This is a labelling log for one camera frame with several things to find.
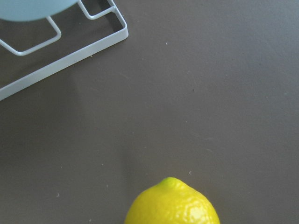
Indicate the white cup rack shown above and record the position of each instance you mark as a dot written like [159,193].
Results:
[31,51]

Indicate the yellow lemon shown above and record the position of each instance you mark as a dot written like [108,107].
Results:
[171,201]

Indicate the light blue cup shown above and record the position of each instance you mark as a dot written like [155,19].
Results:
[30,10]

